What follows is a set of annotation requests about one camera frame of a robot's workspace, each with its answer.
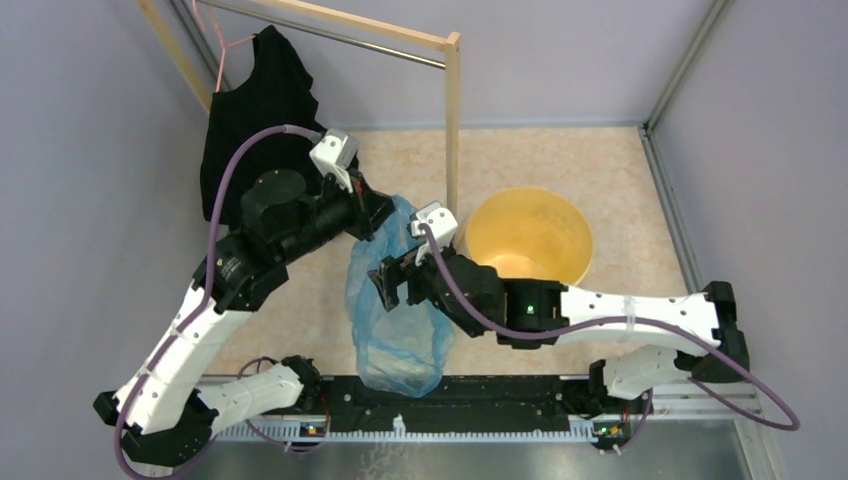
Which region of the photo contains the pink clothes hanger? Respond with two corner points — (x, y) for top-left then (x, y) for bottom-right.
(190, 0), (256, 93)

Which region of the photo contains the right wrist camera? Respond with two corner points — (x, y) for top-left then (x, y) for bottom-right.
(409, 201), (459, 266)

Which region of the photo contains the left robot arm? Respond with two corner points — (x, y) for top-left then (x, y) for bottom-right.
(94, 170), (395, 473)

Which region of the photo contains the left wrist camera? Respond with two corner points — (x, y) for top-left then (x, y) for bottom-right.
(309, 128), (359, 193)

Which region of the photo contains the blue plastic trash bag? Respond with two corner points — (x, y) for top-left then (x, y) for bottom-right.
(345, 195), (455, 398)

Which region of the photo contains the white slotted cable duct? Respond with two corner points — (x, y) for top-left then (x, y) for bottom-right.
(216, 415), (599, 444)

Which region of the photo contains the yellow plastic trash bin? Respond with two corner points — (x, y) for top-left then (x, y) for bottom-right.
(456, 187), (594, 285)

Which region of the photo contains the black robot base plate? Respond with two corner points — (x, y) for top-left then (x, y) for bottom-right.
(258, 372), (654, 435)

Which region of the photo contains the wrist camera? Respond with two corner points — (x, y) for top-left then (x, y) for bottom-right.
(309, 128), (359, 193)
(409, 201), (459, 266)

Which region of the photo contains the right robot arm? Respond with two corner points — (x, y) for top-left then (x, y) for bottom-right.
(368, 248), (750, 412)

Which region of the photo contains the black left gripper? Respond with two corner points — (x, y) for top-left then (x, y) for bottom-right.
(278, 164), (402, 263)

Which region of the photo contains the wooden clothes rack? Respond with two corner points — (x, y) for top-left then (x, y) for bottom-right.
(136, 1), (461, 210)

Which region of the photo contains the black hanging shirt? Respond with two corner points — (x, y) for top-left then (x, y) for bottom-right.
(199, 25), (326, 229)

